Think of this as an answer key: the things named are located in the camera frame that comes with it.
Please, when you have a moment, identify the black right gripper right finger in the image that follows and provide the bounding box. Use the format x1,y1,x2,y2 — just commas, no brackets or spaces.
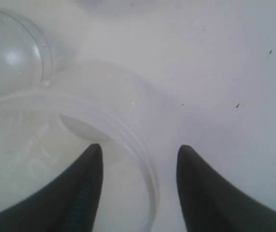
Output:
177,145,276,232

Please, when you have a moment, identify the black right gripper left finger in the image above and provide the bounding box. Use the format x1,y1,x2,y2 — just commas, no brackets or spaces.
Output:
0,144,104,232

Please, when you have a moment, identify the clear dome jar lid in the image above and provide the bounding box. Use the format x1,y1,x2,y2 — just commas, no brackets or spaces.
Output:
0,9,53,95

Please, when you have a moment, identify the translucent plastic tub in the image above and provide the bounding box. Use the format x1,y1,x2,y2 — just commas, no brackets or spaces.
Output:
0,60,159,232

